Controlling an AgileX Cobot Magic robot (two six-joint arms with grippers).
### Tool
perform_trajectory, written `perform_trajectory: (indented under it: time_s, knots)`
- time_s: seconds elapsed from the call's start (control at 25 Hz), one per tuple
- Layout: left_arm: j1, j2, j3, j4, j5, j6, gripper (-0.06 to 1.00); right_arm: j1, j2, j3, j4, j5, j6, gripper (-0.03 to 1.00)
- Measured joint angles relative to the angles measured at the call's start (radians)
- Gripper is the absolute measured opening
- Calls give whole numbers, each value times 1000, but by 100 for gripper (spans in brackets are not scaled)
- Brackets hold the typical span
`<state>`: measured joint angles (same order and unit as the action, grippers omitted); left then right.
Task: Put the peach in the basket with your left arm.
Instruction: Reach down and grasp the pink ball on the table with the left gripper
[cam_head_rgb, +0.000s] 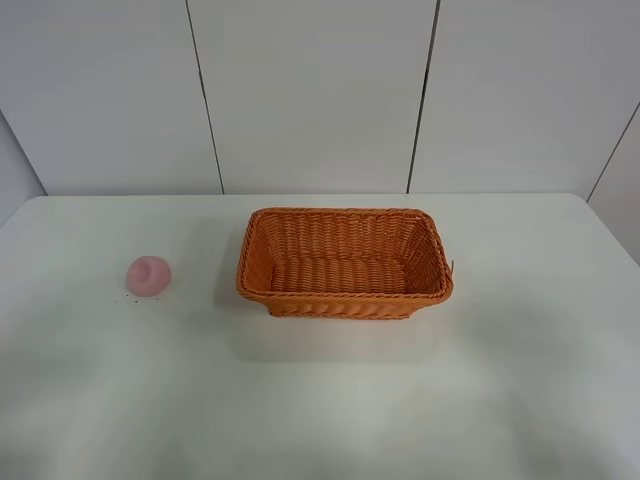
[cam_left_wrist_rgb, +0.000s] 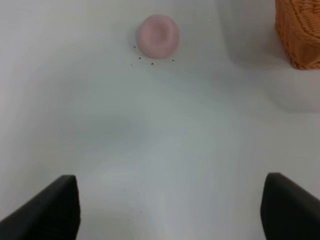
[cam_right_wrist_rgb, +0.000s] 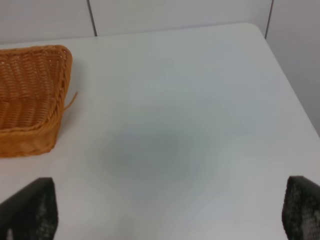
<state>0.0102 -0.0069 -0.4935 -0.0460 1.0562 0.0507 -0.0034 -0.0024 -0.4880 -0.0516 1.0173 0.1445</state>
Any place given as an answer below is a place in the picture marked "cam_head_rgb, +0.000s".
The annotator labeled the orange wicker basket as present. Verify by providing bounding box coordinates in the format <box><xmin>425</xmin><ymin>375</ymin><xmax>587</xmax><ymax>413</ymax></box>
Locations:
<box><xmin>236</xmin><ymin>207</ymin><xmax>454</xmax><ymax>320</ymax></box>

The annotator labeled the pink peach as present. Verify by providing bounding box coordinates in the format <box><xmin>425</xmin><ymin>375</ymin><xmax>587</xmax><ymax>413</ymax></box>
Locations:
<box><xmin>126</xmin><ymin>256</ymin><xmax>172</xmax><ymax>297</ymax></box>

